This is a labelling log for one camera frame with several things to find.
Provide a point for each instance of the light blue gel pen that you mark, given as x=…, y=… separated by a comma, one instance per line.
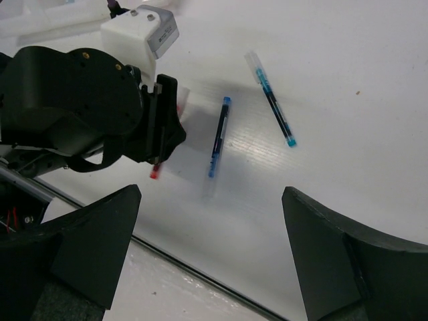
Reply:
x=261, y=78

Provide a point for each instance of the dark blue gel pen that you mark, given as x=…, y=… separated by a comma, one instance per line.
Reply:
x=215, y=158

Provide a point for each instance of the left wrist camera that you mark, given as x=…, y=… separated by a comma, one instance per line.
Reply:
x=140, y=37

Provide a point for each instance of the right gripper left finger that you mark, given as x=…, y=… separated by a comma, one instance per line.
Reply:
x=68, y=268

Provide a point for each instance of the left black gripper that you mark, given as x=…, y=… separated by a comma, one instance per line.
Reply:
x=83, y=110

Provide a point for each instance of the red gel pen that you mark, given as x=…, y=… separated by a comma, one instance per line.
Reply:
x=182, y=97

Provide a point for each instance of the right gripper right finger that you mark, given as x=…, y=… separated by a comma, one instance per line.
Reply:
x=349, y=271

